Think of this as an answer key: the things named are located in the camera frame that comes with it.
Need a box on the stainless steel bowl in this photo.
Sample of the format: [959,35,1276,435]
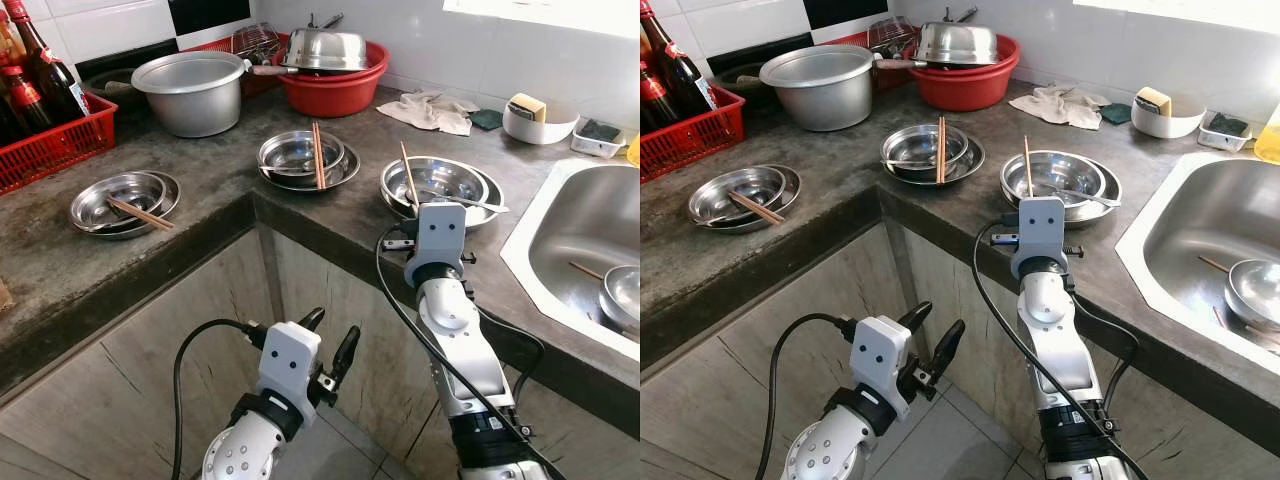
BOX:
[1224,257,1280,333]
[689,165,788,228]
[73,171,168,233]
[381,156,490,217]
[1001,149,1107,208]
[259,129,347,183]
[881,123,970,178]
[599,264,641,337]

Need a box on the shallow stainless steel plate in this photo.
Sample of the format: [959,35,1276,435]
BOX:
[379,160,505,233]
[1001,154,1124,230]
[69,170,182,240]
[688,164,802,235]
[881,134,987,189]
[257,139,362,194]

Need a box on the crumpled beige dish cloth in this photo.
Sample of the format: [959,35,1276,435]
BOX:
[376,89,482,137]
[1007,82,1112,132]

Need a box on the red plastic basin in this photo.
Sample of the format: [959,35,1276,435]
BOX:
[907,34,1022,114]
[274,40,392,119]

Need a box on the stainless steel sink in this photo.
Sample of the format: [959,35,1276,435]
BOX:
[1114,149,1280,378]
[499,157,641,363]

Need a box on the grey wood grain cabinet front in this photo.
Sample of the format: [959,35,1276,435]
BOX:
[640,218,1280,480]
[0,224,641,480]

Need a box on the white plastic bowl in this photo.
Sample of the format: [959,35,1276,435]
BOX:
[1131,90,1207,140]
[502,96,582,147]

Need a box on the domed stainless steel lid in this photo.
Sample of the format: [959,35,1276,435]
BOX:
[282,27,372,74]
[914,21,1002,67]

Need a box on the small clear plastic container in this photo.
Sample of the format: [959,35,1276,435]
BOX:
[571,118,627,160]
[1197,112,1254,154]

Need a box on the large aluminium pot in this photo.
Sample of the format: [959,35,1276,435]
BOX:
[131,51,250,139]
[759,44,877,134]

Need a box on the red plastic tray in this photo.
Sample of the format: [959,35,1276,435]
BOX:
[820,28,916,71]
[183,33,293,98]

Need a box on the red plastic basket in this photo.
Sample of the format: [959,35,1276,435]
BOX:
[0,92,120,197]
[640,84,747,184]

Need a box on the red capped sauce bottle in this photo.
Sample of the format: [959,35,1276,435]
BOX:
[0,64,48,139]
[640,58,688,132]

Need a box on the tall dark sauce bottle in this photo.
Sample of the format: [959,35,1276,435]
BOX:
[4,0,92,127]
[640,0,722,117]

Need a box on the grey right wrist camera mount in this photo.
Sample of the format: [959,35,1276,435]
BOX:
[1011,196,1069,282]
[404,202,469,287]

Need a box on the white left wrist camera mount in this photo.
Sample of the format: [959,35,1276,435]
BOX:
[849,315,914,422]
[257,321,324,402]

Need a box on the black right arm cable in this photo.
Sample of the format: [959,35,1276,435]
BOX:
[374,222,567,480]
[972,218,1153,480]

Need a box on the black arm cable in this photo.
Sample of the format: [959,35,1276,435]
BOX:
[171,317,265,480]
[972,218,1153,480]
[754,312,858,480]
[374,222,567,480]

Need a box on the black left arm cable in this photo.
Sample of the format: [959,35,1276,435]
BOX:
[171,317,265,480]
[754,312,858,480]

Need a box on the wire mesh strainer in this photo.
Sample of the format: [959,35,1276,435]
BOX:
[867,16,917,57]
[231,24,282,67]

